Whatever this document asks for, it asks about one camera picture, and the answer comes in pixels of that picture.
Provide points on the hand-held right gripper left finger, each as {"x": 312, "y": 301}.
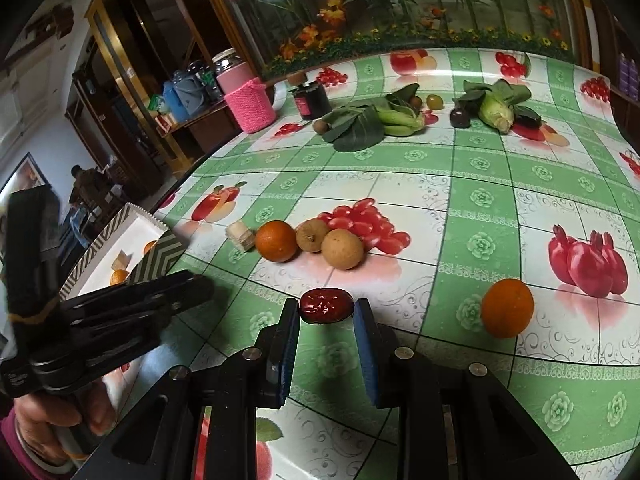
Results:
{"x": 286, "y": 360}

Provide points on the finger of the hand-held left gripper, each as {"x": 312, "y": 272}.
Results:
{"x": 125, "y": 332}
{"x": 150, "y": 290}

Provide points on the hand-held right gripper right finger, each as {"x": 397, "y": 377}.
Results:
{"x": 366, "y": 360}

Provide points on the chevron patterned paper box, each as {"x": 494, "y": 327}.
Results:
{"x": 125, "y": 240}

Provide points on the red date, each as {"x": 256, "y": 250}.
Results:
{"x": 326, "y": 305}

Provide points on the person's left forearm pink sleeve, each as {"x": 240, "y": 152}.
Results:
{"x": 20, "y": 455}

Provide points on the person's left hand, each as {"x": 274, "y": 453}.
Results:
{"x": 60, "y": 415}

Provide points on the orange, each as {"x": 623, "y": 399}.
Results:
{"x": 149, "y": 246}
{"x": 507, "y": 307}
{"x": 276, "y": 241}
{"x": 119, "y": 277}

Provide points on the white sugarcane piece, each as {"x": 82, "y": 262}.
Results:
{"x": 242, "y": 235}
{"x": 119, "y": 260}

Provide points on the tan round longan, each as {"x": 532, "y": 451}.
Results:
{"x": 342, "y": 249}

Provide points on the brown kiwi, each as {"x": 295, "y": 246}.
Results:
{"x": 311, "y": 235}

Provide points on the wooden side cabinet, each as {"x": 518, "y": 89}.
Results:
{"x": 197, "y": 125}

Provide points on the green fruit printed tablecloth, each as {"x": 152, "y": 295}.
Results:
{"x": 450, "y": 200}

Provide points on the blue kettle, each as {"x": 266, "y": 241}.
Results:
{"x": 181, "y": 94}

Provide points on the pink knitted cover thermos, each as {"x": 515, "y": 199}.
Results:
{"x": 244, "y": 92}

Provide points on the small brown fruit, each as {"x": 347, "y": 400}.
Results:
{"x": 415, "y": 102}
{"x": 320, "y": 126}

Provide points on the green bok choy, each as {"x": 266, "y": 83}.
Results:
{"x": 372, "y": 121}
{"x": 495, "y": 102}

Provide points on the black jar red label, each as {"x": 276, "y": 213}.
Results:
{"x": 311, "y": 101}

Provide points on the dark purple plum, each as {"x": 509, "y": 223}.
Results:
{"x": 459, "y": 118}

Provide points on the green olive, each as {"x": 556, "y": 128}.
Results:
{"x": 435, "y": 101}

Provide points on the dark purple eggplant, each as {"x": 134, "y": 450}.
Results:
{"x": 528, "y": 119}

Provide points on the framed wall picture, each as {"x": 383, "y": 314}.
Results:
{"x": 24, "y": 177}

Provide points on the wooden door frame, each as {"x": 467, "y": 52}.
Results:
{"x": 127, "y": 70}

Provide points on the flower garden wall mural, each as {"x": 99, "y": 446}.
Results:
{"x": 400, "y": 5}

